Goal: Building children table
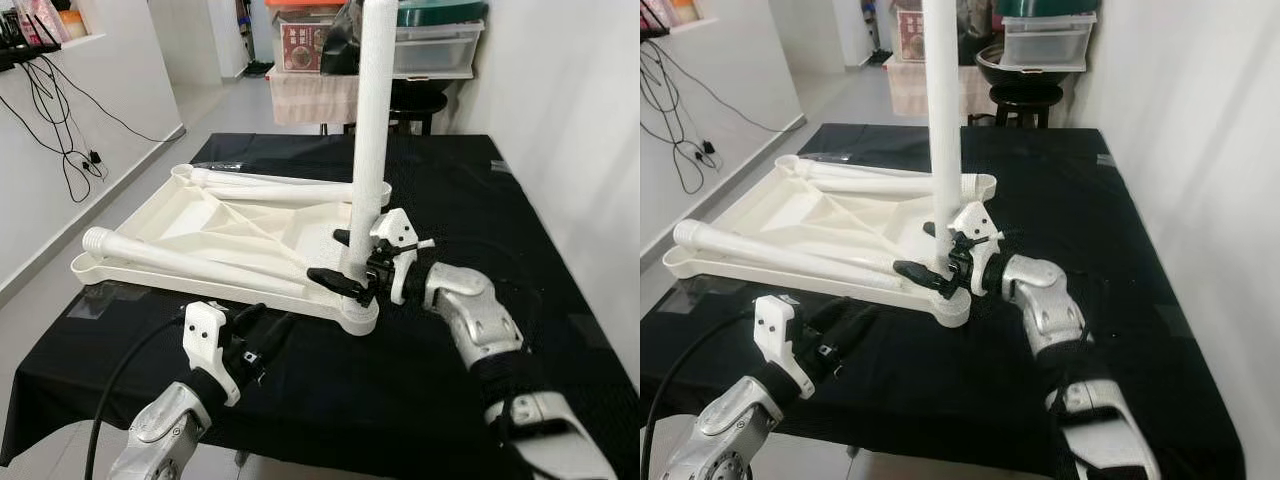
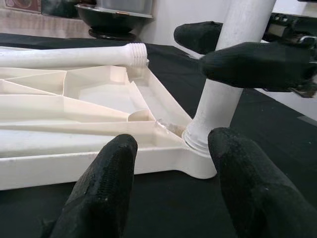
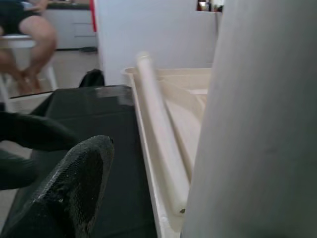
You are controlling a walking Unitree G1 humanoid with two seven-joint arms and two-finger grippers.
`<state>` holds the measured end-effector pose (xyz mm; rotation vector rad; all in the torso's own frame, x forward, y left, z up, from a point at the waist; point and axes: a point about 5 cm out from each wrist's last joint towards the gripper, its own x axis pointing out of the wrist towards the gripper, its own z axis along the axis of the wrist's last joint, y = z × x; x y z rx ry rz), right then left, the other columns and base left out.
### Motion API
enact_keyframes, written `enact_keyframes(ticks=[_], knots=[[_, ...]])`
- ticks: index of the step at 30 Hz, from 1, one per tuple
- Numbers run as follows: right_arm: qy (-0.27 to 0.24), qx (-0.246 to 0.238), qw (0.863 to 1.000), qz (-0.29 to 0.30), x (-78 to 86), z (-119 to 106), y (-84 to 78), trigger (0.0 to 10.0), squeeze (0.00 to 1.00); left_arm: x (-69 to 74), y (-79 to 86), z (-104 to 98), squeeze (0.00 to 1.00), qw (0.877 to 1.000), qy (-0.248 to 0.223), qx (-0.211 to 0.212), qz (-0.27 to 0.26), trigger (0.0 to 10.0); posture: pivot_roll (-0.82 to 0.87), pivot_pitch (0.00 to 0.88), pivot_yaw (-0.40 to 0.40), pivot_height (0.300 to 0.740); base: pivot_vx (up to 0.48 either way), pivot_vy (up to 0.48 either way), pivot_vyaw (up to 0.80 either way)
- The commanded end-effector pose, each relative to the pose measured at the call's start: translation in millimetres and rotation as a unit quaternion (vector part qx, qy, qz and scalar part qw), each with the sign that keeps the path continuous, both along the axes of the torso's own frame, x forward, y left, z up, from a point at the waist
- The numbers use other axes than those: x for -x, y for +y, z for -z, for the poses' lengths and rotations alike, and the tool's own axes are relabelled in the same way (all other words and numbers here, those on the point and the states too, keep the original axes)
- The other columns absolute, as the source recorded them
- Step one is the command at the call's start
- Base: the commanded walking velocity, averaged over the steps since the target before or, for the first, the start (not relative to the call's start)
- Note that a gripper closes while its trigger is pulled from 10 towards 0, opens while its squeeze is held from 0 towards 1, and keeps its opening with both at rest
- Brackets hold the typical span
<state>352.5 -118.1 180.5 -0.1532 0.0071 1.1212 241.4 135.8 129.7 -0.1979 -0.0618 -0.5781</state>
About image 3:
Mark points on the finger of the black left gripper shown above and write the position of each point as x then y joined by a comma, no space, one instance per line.
15,173
32,131

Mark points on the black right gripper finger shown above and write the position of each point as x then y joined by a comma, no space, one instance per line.
67,196

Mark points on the white plastic table leg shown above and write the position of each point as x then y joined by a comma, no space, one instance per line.
260,124
161,129

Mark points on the cream plastic children table top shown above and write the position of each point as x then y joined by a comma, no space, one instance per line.
188,99

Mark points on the black floor bag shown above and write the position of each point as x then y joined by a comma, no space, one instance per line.
92,78

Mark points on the black table cloth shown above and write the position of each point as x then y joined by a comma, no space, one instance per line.
119,129

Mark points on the white plastic stool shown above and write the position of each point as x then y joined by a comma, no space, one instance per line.
17,42

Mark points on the seated person bare legs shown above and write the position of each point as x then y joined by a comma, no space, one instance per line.
39,37

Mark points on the white kitchen cabinet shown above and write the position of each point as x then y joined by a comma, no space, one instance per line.
74,27

